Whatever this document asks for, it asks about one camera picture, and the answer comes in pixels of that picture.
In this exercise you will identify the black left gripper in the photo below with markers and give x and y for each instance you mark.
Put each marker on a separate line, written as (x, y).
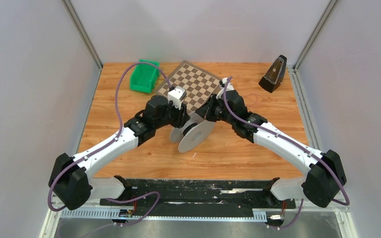
(182, 115)

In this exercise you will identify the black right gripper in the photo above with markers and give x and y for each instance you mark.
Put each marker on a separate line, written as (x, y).
(206, 111)

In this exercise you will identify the white perforated cable spool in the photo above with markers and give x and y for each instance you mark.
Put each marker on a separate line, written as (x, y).
(194, 132)

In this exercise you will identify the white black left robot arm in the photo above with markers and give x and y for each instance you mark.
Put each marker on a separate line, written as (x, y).
(72, 182)

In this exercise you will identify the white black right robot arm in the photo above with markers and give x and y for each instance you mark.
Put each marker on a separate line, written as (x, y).
(323, 172)

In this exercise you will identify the wooden chessboard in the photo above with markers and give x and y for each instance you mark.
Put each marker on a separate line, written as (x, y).
(198, 83)

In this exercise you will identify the green plastic bin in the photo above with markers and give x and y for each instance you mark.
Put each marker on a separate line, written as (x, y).
(143, 78)

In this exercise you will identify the black wooden metronome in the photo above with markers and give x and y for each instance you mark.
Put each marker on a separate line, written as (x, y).
(274, 76)

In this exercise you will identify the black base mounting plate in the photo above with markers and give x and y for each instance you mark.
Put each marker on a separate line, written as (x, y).
(200, 197)

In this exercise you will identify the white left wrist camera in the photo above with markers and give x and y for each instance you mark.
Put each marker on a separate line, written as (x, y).
(176, 95)

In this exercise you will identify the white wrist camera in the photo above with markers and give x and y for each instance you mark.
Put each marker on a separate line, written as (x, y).
(176, 95)
(225, 85)

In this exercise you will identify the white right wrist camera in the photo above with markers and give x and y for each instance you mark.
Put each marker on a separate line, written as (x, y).
(225, 85)

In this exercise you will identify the slotted white cable duct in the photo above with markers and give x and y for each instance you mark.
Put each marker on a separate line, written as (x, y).
(118, 214)

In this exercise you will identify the right aluminium frame post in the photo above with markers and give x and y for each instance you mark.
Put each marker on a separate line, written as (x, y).
(315, 33)

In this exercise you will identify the aluminium frame post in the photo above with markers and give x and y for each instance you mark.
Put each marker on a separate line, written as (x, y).
(82, 32)
(315, 33)

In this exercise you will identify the left aluminium frame post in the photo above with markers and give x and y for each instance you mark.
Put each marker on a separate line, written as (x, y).
(82, 32)

